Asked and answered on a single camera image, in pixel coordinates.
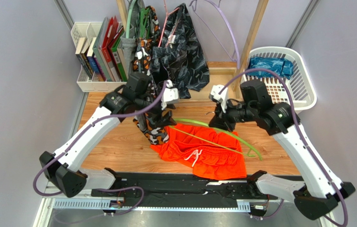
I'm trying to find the orange camouflage shorts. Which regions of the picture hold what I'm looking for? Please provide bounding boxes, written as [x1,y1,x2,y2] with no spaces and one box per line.
[134,6,169,145]

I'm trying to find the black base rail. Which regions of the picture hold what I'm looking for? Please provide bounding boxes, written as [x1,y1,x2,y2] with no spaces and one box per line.
[91,172,278,209]

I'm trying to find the blue patterned garment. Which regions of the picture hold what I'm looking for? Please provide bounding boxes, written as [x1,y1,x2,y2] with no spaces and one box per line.
[249,57,294,79]

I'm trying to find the wooden clothes rack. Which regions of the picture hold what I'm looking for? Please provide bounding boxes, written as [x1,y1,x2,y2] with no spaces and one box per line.
[116,0,269,108]

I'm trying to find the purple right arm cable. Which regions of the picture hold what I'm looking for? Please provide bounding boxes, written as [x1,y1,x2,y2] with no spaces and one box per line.
[218,68,349,227]

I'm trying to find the lime green hanger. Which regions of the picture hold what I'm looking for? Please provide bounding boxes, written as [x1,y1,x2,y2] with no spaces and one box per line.
[169,118,263,161]

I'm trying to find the pale green hanger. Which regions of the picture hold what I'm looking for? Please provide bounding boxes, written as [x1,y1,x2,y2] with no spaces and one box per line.
[125,0,137,39]

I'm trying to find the dark green hanger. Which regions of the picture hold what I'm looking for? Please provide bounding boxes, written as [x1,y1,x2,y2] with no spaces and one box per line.
[139,7,151,39]

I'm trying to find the green folder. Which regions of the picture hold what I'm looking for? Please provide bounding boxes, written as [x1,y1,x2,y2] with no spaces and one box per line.
[111,29,127,82]

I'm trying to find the dark leaf-pattern shorts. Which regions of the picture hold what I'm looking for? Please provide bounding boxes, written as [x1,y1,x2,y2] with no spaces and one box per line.
[151,3,210,99]

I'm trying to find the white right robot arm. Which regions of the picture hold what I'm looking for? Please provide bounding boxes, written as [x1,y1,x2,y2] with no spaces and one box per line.
[209,79,356,220]

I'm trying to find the blue book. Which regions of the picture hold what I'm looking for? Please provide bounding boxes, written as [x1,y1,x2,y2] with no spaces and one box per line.
[86,37,102,76]

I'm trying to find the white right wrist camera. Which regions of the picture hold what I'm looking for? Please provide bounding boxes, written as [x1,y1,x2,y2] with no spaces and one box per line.
[209,85,229,113]

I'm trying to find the pink hanger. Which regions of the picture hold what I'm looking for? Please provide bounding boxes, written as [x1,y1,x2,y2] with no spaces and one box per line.
[158,0,179,47]

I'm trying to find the dark navy book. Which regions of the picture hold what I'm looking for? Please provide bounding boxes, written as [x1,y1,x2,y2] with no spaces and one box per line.
[75,37,93,80]

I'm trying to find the grey shorts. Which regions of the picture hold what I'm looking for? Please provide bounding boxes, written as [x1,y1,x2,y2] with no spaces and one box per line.
[120,35,149,127]

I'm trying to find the white file organizer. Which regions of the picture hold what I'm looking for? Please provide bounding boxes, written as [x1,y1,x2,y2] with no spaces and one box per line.
[71,18,127,92]

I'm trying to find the red folder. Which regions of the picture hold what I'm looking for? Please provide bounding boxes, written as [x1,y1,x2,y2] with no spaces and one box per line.
[101,16,120,82]

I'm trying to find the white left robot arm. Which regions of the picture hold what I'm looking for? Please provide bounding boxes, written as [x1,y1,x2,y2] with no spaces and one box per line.
[33,72,179,198]

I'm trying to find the grey-green folder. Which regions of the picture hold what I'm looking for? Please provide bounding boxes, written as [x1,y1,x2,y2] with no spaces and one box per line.
[93,17,112,82]

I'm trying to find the purple hanger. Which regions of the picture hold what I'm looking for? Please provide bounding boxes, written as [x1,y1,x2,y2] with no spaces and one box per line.
[189,0,240,69]

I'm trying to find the white laundry basket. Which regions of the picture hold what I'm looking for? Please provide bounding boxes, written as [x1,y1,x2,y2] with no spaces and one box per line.
[249,46,317,114]

